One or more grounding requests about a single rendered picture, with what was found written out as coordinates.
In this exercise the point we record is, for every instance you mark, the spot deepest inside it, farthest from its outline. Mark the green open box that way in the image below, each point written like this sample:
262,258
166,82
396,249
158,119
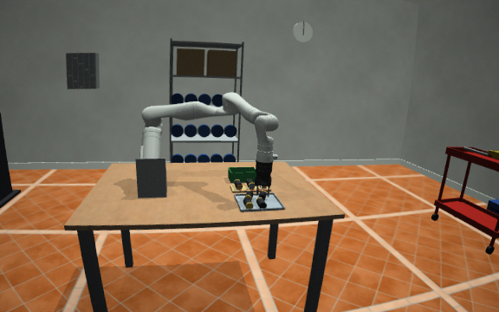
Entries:
242,173

